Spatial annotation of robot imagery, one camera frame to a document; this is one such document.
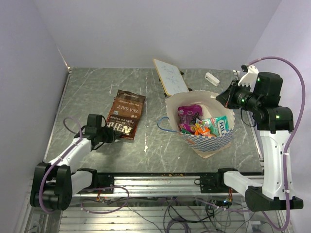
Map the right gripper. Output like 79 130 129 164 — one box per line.
216 79 261 112

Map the brown Kettle chips bag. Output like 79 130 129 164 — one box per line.
106 90 146 140

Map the orange snack packet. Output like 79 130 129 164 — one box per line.
194 123 211 136

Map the purple candy bag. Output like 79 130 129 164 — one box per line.
177 104 203 134

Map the blue checkered paper bag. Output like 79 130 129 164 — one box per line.
157 91 235 158

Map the green snack packet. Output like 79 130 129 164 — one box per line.
181 129 192 134

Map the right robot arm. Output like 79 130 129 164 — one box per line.
199 70 304 212

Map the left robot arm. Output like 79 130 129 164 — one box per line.
30 114 122 214

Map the teal Fox's candy bag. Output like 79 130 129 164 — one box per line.
196 116 229 137

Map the white eraser block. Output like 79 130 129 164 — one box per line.
205 72 220 86

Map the small yellow-framed whiteboard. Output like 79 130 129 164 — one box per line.
153 59 189 97

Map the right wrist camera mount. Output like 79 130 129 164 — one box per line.
238 65 259 87

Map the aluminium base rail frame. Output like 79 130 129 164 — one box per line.
16 173 293 233

